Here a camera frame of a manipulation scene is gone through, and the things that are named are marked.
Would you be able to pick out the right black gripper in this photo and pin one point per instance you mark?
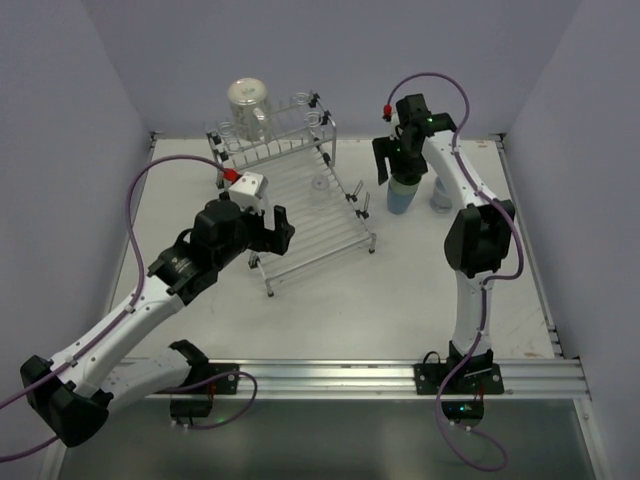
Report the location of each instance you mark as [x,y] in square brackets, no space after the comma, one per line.
[405,167]

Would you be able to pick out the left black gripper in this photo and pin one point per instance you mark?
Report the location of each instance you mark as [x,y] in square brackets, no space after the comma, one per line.
[267,230]

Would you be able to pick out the light blue cup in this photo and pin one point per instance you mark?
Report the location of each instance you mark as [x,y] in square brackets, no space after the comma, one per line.
[396,204]

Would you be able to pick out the white ceramic mug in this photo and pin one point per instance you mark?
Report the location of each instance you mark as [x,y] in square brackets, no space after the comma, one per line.
[440,201]

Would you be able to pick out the green cup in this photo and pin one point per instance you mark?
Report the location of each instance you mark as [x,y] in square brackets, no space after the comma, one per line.
[404,186]

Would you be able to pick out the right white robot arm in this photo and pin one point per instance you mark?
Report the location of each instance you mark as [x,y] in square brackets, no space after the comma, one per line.
[479,238]

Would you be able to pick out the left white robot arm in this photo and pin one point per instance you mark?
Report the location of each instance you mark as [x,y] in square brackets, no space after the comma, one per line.
[179,274]

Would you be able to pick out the small clear glass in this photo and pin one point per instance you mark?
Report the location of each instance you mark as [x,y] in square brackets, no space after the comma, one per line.
[320,188]

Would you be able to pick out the large glass mug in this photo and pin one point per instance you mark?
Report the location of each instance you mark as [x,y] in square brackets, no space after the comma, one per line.
[251,109]

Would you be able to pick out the left black controller box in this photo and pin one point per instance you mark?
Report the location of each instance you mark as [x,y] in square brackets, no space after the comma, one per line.
[186,410]

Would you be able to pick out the black controller box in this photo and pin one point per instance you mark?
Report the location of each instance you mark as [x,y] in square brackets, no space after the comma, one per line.
[186,410]
[470,412]

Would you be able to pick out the right black controller box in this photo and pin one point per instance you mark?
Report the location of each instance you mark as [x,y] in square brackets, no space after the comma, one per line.
[470,412]

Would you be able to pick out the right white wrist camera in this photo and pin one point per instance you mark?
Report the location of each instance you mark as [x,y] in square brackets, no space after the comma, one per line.
[390,115]

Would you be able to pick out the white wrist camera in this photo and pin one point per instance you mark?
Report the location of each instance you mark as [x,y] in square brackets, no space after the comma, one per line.
[242,192]
[390,115]

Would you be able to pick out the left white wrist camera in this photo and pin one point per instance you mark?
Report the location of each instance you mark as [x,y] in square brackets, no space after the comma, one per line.
[242,192]

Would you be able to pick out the silver wire dish rack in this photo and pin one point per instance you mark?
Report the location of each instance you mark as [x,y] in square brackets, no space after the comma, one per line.
[304,144]

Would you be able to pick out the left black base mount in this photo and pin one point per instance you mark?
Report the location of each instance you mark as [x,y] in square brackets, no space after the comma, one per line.
[210,379]

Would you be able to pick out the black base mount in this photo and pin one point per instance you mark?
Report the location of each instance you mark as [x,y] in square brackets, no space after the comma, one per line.
[479,375]
[210,379]

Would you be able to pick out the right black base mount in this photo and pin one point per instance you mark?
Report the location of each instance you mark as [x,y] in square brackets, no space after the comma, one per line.
[479,375]

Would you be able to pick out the aluminium mounting rail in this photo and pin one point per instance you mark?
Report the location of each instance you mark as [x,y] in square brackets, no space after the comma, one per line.
[537,379]

